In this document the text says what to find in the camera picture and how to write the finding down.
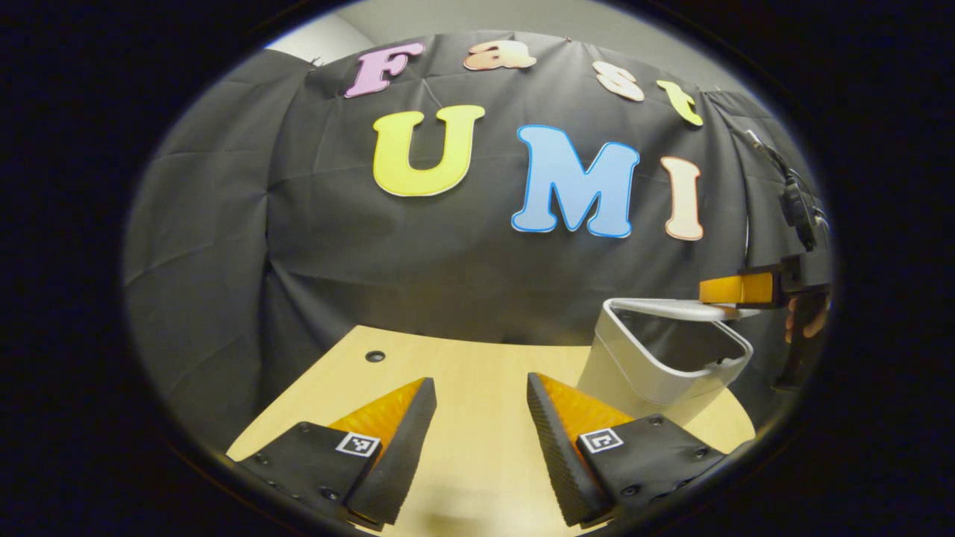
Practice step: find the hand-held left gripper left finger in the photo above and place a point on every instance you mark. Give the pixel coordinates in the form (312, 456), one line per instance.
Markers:
(403, 455)

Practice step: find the white desktop garbage bin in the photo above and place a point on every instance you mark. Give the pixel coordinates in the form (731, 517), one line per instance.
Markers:
(634, 373)

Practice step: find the black backdrop cloth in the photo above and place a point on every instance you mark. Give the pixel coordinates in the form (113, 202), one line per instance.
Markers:
(433, 283)

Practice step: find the wooden desktop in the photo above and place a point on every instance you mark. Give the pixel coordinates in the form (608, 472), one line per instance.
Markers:
(477, 440)

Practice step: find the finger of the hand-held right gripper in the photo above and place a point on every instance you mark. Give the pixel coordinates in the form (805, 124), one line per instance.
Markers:
(739, 289)

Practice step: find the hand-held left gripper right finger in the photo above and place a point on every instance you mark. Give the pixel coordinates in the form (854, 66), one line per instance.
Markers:
(559, 455)

